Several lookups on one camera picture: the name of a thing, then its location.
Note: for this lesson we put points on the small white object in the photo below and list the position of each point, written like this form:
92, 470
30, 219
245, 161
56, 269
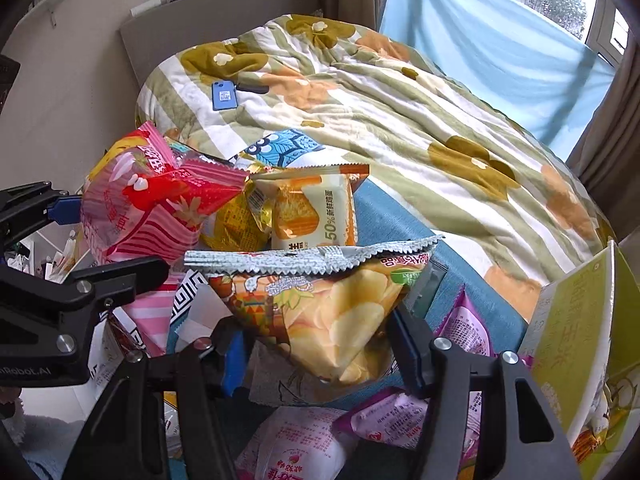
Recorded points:
145, 9

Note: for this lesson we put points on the floral striped quilt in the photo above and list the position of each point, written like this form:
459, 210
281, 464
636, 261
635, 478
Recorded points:
400, 110

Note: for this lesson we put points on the green cardboard box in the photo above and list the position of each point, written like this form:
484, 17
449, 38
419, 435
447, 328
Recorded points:
575, 320

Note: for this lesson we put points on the pink striped snack packet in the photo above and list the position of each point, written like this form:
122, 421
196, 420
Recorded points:
150, 310

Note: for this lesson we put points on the dark flat device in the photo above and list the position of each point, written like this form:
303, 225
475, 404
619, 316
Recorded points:
252, 88

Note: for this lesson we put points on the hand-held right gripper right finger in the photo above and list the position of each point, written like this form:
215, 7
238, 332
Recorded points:
407, 350

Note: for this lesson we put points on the yellow potato chip bag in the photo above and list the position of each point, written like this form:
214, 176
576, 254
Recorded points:
340, 320

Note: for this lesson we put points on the blue phone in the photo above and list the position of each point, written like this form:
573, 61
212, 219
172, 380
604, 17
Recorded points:
224, 95

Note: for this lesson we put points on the light blue sheet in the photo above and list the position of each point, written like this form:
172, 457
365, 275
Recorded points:
475, 50

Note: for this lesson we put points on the white orange snack packet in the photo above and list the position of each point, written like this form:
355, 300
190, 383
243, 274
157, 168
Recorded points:
320, 210

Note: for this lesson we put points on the red pink snack bag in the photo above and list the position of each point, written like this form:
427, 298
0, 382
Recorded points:
150, 210

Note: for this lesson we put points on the purple snack packet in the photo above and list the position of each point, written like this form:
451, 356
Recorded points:
385, 420
465, 330

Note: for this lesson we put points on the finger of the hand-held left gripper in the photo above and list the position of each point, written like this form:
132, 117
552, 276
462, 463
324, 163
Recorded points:
100, 285
65, 210

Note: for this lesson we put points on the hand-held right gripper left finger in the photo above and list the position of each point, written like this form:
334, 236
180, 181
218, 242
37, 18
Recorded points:
231, 370

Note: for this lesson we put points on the white pink snack packet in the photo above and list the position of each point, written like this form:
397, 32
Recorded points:
295, 440

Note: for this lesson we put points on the gold snack packet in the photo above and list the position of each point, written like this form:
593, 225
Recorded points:
235, 225

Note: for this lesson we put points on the grey headboard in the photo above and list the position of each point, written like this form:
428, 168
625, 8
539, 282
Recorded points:
200, 20

